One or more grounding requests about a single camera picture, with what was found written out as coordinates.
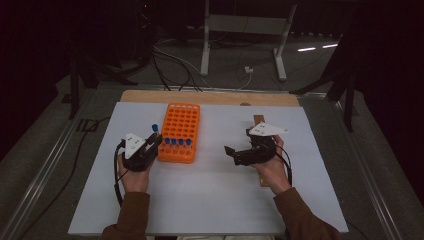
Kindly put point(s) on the blue capped test tube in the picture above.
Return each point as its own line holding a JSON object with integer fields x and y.
{"x": 181, "y": 142}
{"x": 188, "y": 142}
{"x": 155, "y": 127}
{"x": 173, "y": 142}
{"x": 167, "y": 141}

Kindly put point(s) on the dark equipment rack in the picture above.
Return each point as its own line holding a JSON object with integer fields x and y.
{"x": 145, "y": 26}

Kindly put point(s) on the grey metal stand frame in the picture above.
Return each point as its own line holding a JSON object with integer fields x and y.
{"x": 246, "y": 25}

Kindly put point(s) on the black tripod stand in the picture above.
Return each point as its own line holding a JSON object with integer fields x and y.
{"x": 73, "y": 90}

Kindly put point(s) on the black slanted stand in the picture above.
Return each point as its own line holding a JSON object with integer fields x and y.
{"x": 349, "y": 106}

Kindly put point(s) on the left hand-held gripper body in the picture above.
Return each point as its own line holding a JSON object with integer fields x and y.
{"x": 133, "y": 146}

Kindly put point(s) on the wooden table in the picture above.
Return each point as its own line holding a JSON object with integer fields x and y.
{"x": 206, "y": 97}

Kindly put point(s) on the orange plastic tube rack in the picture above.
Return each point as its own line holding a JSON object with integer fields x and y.
{"x": 181, "y": 120}

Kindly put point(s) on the person's right hand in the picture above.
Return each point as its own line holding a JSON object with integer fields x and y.
{"x": 275, "y": 173}

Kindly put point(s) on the aluminium floor rail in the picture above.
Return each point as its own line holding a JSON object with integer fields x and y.
{"x": 368, "y": 173}
{"x": 50, "y": 160}

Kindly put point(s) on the white light strip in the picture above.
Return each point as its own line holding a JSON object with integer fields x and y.
{"x": 306, "y": 49}

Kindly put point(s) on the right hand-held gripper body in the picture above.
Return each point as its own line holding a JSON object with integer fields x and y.
{"x": 266, "y": 129}

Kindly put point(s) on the person's left hand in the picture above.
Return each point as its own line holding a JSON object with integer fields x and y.
{"x": 135, "y": 181}

